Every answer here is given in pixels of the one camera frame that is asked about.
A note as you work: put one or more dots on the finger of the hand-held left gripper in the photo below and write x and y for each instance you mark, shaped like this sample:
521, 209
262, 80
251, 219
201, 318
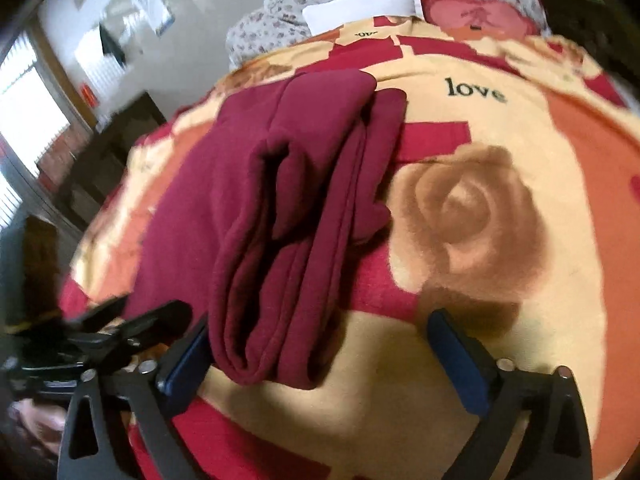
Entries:
97, 315
155, 325

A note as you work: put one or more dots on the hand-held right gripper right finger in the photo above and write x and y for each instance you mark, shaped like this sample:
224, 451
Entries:
461, 360

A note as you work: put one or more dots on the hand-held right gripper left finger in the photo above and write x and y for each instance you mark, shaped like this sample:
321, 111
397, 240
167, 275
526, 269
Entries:
185, 360

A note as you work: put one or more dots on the maroon sweater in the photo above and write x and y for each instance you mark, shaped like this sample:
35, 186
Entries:
295, 220

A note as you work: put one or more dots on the person's left hand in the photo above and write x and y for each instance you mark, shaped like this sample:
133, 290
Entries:
37, 425

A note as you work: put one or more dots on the printed rose blanket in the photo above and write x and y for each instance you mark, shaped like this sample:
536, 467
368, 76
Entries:
500, 210

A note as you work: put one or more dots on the dark wooden cabinet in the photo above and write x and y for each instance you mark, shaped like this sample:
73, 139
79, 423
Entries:
105, 160

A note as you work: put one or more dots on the window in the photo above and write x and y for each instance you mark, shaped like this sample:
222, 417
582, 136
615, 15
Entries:
25, 110

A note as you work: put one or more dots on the red embroidered cushion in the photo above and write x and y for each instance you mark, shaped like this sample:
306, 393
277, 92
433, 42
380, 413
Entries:
475, 12

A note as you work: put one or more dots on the floral quilt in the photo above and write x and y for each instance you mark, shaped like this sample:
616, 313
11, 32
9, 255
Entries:
310, 5

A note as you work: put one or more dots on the white pillow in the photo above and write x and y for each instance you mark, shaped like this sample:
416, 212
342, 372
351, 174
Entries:
360, 7

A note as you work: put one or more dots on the wall poster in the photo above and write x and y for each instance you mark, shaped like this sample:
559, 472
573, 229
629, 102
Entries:
150, 2

